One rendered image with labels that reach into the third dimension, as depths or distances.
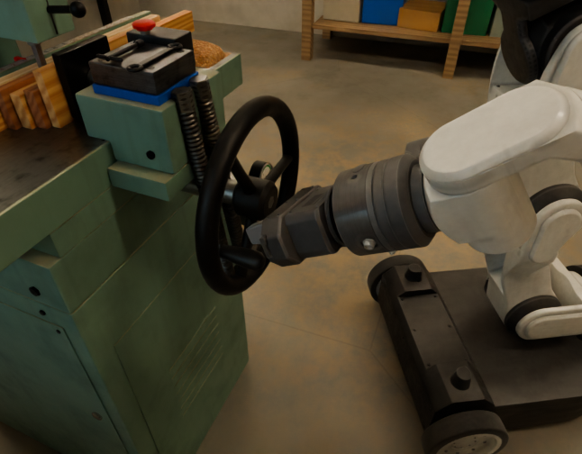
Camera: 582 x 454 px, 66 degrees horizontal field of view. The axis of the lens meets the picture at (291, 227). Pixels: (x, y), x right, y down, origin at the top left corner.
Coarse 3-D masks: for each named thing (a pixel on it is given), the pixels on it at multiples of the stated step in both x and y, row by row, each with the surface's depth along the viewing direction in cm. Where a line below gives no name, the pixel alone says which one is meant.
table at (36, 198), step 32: (224, 64) 82; (224, 96) 84; (64, 128) 62; (0, 160) 56; (32, 160) 56; (64, 160) 56; (96, 160) 58; (0, 192) 51; (32, 192) 51; (64, 192) 55; (96, 192) 60; (160, 192) 59; (0, 224) 48; (32, 224) 52; (0, 256) 49
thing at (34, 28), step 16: (0, 0) 57; (16, 0) 56; (32, 0) 57; (48, 0) 59; (64, 0) 61; (0, 16) 59; (16, 16) 58; (32, 16) 58; (48, 16) 60; (64, 16) 62; (0, 32) 61; (16, 32) 59; (32, 32) 58; (48, 32) 60; (64, 32) 62
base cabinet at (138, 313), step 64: (192, 256) 88; (0, 320) 73; (64, 320) 63; (128, 320) 74; (192, 320) 95; (0, 384) 97; (64, 384) 80; (128, 384) 79; (192, 384) 102; (64, 448) 111; (128, 448) 89; (192, 448) 113
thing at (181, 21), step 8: (176, 16) 90; (184, 16) 92; (192, 16) 94; (160, 24) 86; (168, 24) 88; (176, 24) 90; (184, 24) 92; (192, 24) 95; (0, 112) 61; (0, 120) 61; (0, 128) 62
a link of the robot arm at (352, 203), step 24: (360, 168) 42; (312, 192) 50; (336, 192) 42; (360, 192) 41; (288, 216) 45; (312, 216) 43; (336, 216) 42; (360, 216) 40; (264, 240) 45; (288, 240) 45; (312, 240) 44; (336, 240) 45; (360, 240) 42; (384, 240) 41; (288, 264) 46
